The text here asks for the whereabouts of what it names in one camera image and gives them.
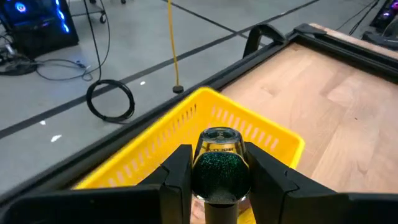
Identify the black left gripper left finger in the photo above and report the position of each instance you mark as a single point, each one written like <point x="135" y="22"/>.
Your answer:
<point x="174" y="186"/>

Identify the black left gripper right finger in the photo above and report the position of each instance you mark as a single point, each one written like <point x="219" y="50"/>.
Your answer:
<point x="273" y="193"/>

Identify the dark green glitter nail polish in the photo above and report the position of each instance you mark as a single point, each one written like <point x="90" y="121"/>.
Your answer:
<point x="220" y="177"/>

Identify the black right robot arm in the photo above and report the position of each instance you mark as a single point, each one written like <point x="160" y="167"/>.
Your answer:
<point x="382" y="40"/>

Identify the yellow plastic basket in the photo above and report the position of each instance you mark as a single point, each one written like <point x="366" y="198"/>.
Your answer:
<point x="174" y="130"/>

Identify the grey cart with casters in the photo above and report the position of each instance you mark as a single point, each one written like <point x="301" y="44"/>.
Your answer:
<point x="102" y="19"/>

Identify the black computer tower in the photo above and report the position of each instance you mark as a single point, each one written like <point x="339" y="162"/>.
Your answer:
<point x="384" y="17"/>
<point x="40" y="34"/>

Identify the black aluminium table frame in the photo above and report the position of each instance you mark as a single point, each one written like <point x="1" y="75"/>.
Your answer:
<point x="342" y="53"/>

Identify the black arched bracket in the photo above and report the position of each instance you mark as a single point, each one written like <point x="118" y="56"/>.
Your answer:
<point x="253" y="37"/>

